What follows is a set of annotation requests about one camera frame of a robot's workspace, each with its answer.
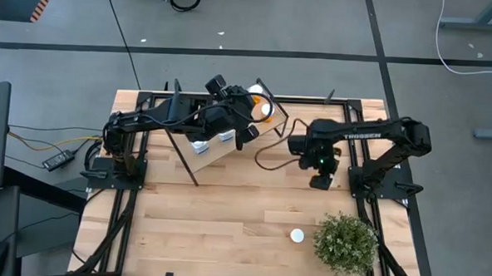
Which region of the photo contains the wooden shelf black metal frame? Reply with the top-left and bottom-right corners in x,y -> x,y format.
160,74 -> 292,191

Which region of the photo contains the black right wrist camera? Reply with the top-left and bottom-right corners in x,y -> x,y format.
308,172 -> 335,192

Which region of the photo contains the black coiled floor cable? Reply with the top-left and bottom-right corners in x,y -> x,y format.
168,0 -> 202,13

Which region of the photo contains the small white cap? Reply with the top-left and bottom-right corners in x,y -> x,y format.
289,227 -> 306,244

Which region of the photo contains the orange pill bottle white cap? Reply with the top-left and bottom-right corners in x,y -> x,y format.
246,83 -> 265,106
259,103 -> 276,124

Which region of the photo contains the black aluminium table frame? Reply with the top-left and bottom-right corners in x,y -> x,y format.
73,86 -> 427,276

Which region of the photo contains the grey metal table leg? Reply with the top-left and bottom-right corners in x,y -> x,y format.
438,0 -> 492,32

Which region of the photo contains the yellow floor cable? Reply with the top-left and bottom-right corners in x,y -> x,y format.
6,131 -> 104,155

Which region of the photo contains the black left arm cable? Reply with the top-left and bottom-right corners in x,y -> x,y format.
138,86 -> 276,131

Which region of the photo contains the long black floor cable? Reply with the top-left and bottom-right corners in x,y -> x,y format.
99,0 -> 145,91

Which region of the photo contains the black power adapter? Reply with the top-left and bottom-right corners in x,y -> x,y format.
41,148 -> 76,174

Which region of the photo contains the green potted plant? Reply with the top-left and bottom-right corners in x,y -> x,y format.
311,210 -> 381,276

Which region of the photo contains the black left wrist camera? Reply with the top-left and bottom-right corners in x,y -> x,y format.
235,124 -> 261,153

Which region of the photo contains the black cable bundle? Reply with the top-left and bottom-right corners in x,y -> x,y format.
70,186 -> 139,276
356,196 -> 420,276

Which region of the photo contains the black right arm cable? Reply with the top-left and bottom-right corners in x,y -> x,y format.
253,116 -> 314,174

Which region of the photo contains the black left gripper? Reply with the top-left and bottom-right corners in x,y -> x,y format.
204,84 -> 257,136

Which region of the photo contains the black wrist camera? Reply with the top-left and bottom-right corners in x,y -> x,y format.
235,124 -> 261,153
308,172 -> 335,192

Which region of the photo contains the white floor cable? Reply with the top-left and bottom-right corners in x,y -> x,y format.
434,0 -> 492,77

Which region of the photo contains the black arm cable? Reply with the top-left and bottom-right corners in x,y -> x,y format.
138,86 -> 276,131
253,116 -> 314,174

